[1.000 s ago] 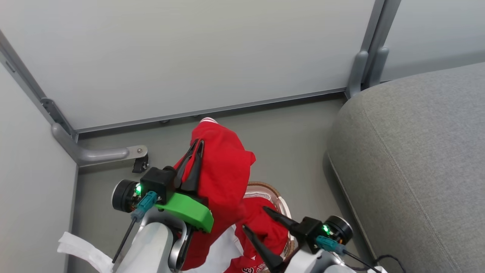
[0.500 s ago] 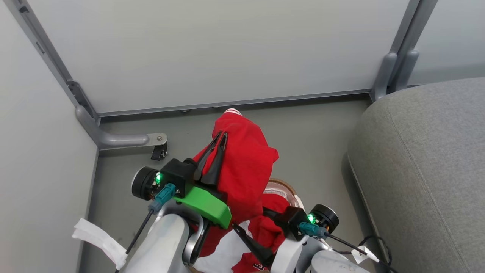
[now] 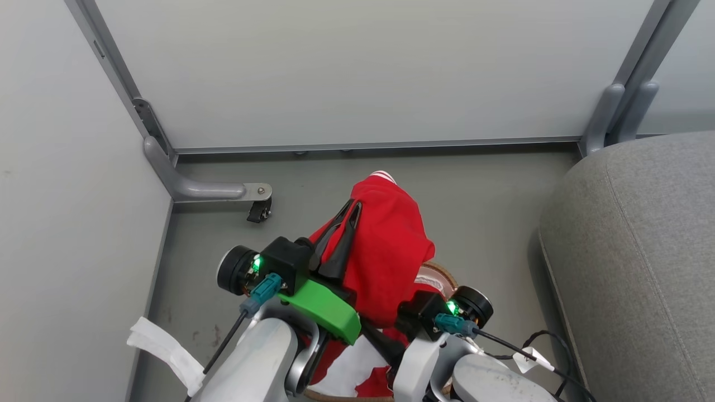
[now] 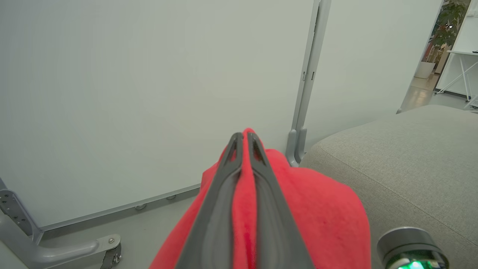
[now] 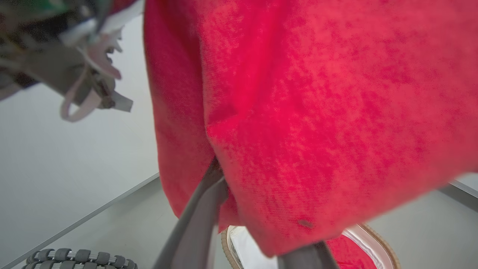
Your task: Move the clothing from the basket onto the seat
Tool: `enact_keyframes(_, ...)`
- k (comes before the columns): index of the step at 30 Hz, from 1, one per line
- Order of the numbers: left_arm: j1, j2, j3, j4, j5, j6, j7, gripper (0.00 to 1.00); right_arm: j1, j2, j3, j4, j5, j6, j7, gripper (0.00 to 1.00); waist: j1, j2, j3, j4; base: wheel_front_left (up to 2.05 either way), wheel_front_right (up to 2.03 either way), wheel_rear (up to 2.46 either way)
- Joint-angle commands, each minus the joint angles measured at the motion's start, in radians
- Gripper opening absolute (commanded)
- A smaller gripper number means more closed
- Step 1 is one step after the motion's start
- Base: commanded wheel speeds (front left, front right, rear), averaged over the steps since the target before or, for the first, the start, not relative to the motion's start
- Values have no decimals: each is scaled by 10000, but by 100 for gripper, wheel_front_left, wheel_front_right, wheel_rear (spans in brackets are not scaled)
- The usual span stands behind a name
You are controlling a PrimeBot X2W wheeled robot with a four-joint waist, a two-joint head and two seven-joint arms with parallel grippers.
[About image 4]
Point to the grey metal partition foot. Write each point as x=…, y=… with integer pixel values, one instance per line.
x=56, y=254

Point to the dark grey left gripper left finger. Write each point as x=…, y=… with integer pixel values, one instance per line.
x=214, y=224

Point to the red fleece garment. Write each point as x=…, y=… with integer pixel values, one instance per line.
x=328, y=224

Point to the grey fabric sofa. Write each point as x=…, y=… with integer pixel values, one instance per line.
x=410, y=168

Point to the green potted plant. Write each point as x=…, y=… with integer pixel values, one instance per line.
x=450, y=22

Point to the black caster wheel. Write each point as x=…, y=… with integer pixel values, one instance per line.
x=112, y=257

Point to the grey metal partition bottom rail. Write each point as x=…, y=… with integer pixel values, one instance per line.
x=112, y=211

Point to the white planter pot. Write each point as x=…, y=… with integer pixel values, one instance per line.
x=425, y=70

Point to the small round levelling foot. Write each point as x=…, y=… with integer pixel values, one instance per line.
x=140, y=206
x=171, y=197

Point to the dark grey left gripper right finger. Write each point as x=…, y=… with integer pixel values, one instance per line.
x=276, y=231

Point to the white table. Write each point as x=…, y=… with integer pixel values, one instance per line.
x=463, y=71

